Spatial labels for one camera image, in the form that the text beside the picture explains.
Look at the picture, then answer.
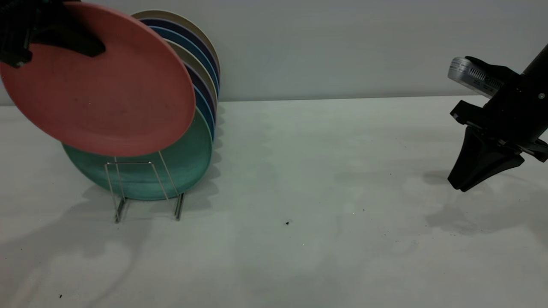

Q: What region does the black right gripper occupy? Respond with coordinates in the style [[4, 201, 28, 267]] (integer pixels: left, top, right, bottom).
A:
[[448, 73, 548, 192]]

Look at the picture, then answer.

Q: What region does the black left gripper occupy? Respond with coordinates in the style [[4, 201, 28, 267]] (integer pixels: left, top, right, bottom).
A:
[[0, 0, 106, 69]]

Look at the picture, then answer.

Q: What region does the pink plate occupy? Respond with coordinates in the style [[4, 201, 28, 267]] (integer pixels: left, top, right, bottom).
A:
[[0, 1, 196, 157]]

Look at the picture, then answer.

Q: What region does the beige plate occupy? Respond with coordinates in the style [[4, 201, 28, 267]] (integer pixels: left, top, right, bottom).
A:
[[165, 39, 219, 107], [131, 10, 221, 77]]

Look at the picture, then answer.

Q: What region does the dark purple plate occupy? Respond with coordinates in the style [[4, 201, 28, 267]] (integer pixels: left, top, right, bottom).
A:
[[184, 63, 217, 124], [139, 18, 220, 77]]

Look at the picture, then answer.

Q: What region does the blue plate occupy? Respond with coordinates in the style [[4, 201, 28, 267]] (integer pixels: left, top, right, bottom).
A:
[[150, 27, 220, 92], [193, 86, 216, 142]]

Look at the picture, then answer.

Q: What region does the green plate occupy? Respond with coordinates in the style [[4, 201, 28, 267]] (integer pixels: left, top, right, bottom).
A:
[[62, 107, 214, 201]]

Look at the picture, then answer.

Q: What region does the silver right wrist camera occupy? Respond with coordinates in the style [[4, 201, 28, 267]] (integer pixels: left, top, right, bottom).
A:
[[448, 56, 521, 100]]

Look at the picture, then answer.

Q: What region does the metal wire plate rack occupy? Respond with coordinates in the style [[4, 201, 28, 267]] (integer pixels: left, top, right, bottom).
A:
[[105, 151, 185, 224]]

